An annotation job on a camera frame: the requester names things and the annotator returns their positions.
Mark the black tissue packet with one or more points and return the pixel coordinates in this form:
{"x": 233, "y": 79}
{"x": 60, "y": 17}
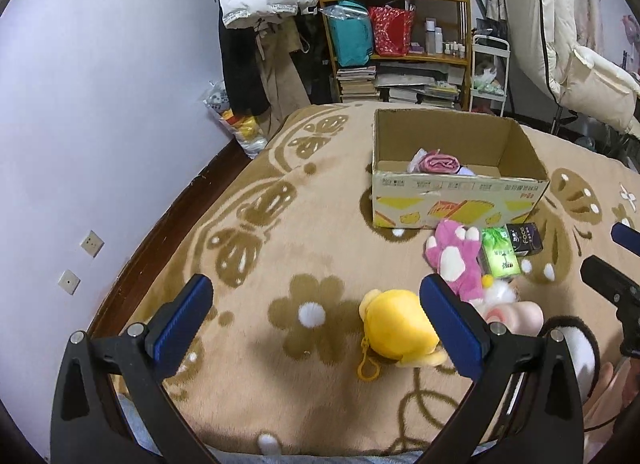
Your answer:
{"x": 525, "y": 241}

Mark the metal chair base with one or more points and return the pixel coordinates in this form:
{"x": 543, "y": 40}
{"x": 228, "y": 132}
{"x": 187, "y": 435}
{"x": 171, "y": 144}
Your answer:
{"x": 617, "y": 143}

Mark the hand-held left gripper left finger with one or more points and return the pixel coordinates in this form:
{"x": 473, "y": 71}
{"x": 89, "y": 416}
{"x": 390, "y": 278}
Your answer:
{"x": 185, "y": 324}

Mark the stack of brown books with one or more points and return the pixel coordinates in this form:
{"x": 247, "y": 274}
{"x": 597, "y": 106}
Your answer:
{"x": 357, "y": 86}

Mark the pile of magazines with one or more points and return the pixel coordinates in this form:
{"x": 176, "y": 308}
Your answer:
{"x": 420, "y": 91}

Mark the white wall socket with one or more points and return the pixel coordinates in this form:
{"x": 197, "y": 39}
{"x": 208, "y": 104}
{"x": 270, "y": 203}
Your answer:
{"x": 68, "y": 282}
{"x": 92, "y": 244}

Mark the pink and white plush toy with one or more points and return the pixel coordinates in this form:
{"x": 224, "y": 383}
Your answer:
{"x": 460, "y": 269}

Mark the beige hanging coat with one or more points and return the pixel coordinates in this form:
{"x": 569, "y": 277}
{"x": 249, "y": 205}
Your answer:
{"x": 282, "y": 78}

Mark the person's right hand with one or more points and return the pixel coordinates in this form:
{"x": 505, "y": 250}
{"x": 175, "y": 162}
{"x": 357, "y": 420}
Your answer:
{"x": 607, "y": 394}

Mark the dark wooden bed frame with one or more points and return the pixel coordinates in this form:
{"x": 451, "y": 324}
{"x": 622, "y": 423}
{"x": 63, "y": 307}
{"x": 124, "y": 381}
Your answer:
{"x": 165, "y": 224}

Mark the black and white plush toy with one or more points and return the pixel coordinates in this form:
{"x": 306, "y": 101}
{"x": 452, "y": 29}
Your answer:
{"x": 580, "y": 349}

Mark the pink folded cloth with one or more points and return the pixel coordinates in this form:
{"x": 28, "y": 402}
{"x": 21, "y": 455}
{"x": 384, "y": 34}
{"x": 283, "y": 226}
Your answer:
{"x": 437, "y": 162}

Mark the wooden shelf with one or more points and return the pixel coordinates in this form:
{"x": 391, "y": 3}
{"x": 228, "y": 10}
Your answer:
{"x": 415, "y": 57}

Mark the red patterned bag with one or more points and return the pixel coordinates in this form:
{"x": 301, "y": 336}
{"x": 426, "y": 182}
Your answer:
{"x": 392, "y": 31}

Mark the row of cosmetic bottles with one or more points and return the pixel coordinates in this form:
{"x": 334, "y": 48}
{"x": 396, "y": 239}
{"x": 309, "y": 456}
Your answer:
{"x": 440, "y": 41}

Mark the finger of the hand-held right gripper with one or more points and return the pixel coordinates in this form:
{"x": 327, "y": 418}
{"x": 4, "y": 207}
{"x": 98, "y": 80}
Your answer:
{"x": 626, "y": 236}
{"x": 607, "y": 281}

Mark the office chair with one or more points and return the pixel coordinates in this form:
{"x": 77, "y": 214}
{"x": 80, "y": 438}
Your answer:
{"x": 595, "y": 83}

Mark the white metal cart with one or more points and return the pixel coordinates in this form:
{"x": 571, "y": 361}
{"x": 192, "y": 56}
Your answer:
{"x": 490, "y": 38}

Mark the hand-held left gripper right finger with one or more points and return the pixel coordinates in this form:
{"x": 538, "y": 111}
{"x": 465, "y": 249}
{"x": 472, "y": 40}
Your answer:
{"x": 450, "y": 329}

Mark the white fluffy plush toy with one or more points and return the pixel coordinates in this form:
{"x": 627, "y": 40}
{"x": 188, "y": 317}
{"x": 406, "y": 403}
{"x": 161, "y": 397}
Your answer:
{"x": 500, "y": 291}

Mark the clear bag of toys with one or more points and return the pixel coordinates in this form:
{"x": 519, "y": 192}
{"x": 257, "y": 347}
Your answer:
{"x": 240, "y": 126}

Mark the white cloth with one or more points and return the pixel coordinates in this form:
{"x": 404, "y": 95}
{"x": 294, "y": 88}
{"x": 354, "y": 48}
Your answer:
{"x": 416, "y": 163}

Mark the printed cardboard box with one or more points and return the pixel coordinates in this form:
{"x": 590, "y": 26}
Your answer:
{"x": 450, "y": 204}

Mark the beige printed blanket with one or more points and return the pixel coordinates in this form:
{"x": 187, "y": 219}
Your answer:
{"x": 300, "y": 224}

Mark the lavender cloth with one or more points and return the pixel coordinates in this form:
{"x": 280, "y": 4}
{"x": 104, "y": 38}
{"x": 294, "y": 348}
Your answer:
{"x": 467, "y": 171}

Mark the green tissue packet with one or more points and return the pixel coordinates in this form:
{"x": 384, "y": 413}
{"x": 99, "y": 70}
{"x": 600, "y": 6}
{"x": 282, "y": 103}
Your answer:
{"x": 500, "y": 256}

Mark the teal bag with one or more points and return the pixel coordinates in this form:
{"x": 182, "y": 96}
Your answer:
{"x": 350, "y": 38}

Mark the yellow plush toy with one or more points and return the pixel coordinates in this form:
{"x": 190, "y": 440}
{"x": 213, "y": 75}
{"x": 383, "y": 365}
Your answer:
{"x": 395, "y": 329}

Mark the black hanging garment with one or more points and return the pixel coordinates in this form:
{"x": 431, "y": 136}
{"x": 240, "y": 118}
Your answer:
{"x": 240, "y": 73}

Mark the peach plush toy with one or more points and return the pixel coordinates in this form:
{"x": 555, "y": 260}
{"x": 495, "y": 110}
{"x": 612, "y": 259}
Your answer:
{"x": 515, "y": 316}

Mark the bundle of pastel cloths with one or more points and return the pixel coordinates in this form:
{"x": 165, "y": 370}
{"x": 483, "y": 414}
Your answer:
{"x": 487, "y": 86}

